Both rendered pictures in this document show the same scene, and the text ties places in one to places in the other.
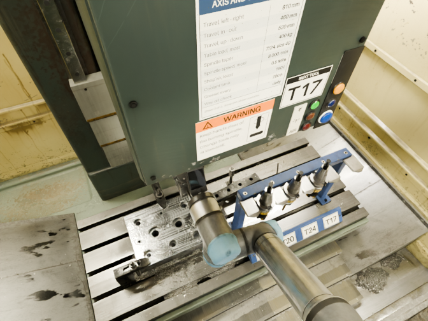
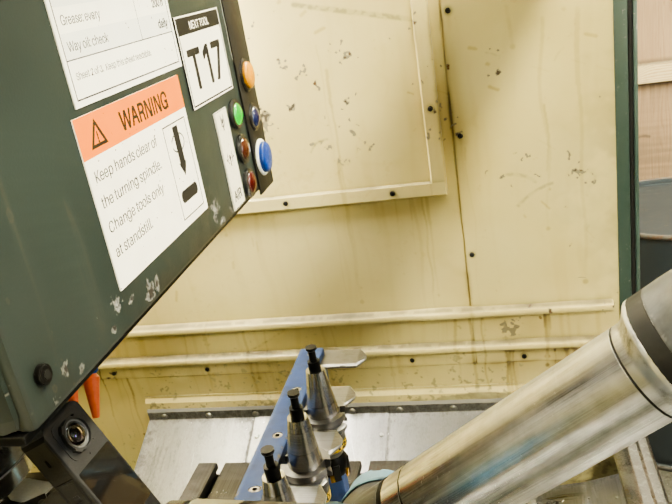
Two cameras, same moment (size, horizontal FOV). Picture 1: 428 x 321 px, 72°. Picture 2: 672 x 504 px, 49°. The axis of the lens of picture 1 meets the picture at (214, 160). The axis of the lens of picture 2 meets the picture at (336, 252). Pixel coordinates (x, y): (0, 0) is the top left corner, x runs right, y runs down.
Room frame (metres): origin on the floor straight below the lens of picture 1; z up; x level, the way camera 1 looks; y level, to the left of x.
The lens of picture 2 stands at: (-0.03, 0.27, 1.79)
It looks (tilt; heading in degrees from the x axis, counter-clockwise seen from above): 21 degrees down; 310
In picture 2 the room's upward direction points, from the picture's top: 10 degrees counter-clockwise
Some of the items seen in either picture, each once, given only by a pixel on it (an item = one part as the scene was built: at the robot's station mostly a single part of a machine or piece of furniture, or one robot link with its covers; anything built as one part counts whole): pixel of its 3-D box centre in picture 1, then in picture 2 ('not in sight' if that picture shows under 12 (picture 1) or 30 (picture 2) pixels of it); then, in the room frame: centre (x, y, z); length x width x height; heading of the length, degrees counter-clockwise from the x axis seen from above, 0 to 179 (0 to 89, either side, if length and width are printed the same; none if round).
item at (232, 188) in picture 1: (234, 190); not in sight; (0.69, -0.09, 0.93); 0.26 x 0.05 x 0.06; 121
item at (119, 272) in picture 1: (133, 269); not in sight; (0.32, 0.29, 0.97); 0.13 x 0.03 x 0.15; 116
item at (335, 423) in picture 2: (318, 179); (324, 418); (0.58, -0.38, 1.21); 0.06 x 0.06 x 0.03
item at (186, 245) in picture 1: (167, 230); not in sight; (0.48, 0.18, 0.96); 0.29 x 0.23 x 0.05; 116
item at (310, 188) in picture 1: (305, 185); (316, 443); (0.56, -0.33, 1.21); 0.07 x 0.05 x 0.01; 26
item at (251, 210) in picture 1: (251, 208); not in sight; (0.46, -0.13, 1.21); 0.07 x 0.05 x 0.01; 26
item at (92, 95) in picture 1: (146, 116); not in sight; (0.93, 0.30, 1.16); 0.48 x 0.05 x 0.51; 116
